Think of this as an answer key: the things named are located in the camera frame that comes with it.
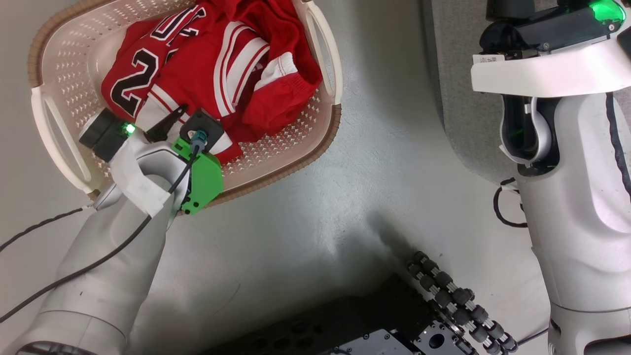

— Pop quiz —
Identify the red shorts white trim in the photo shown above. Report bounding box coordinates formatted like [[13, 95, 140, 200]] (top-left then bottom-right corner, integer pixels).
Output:
[[217, 0, 324, 148]]

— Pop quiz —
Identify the grey fabric sofa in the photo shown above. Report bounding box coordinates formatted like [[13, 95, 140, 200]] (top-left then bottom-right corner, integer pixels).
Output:
[[421, 0, 631, 187]]

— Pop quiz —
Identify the red white basketball jersey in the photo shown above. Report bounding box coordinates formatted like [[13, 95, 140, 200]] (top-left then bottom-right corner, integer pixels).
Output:
[[101, 0, 273, 166]]

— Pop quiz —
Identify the cream laundry basket brown rim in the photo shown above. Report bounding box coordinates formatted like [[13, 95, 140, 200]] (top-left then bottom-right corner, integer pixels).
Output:
[[27, 0, 343, 208]]

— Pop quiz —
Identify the black braided cable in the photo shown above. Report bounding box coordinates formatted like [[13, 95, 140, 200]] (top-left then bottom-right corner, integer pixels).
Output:
[[0, 206, 95, 252]]

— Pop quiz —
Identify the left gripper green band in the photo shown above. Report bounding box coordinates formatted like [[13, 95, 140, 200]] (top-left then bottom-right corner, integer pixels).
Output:
[[78, 104, 224, 217]]

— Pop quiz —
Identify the black omni wheel with rollers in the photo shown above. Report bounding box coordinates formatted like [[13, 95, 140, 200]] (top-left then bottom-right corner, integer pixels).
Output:
[[407, 250, 519, 355]]

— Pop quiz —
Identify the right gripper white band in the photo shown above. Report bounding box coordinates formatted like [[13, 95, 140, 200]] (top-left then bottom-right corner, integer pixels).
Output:
[[471, 0, 631, 98]]

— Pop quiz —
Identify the black looped cable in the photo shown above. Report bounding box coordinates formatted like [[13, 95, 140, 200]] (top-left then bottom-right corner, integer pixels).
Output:
[[493, 177, 529, 229]]

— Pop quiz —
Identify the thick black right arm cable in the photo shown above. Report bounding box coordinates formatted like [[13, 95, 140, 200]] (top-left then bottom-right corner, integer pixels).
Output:
[[605, 93, 631, 198]]

